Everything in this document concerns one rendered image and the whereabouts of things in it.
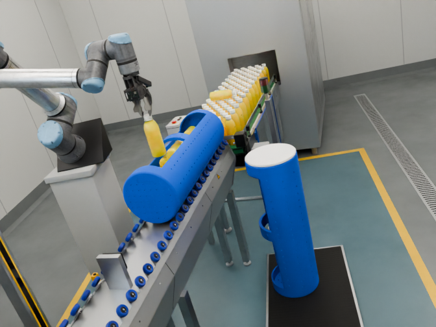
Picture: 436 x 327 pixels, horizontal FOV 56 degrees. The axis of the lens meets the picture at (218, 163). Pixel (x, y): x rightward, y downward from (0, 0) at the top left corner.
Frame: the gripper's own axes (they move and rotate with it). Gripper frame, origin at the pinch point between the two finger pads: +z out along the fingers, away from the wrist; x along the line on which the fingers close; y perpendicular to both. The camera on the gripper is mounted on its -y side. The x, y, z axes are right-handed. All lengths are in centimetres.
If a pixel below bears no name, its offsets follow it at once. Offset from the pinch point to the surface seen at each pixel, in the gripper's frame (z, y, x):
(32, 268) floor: 148, -67, -199
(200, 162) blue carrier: 37.1, -19.2, 11.5
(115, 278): 46, 59, -2
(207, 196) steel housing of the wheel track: 58, -19, 10
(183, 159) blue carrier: 28.1, -5.8, 8.6
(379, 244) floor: 147, -85, 99
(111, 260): 38, 59, -1
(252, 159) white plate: 42, -27, 37
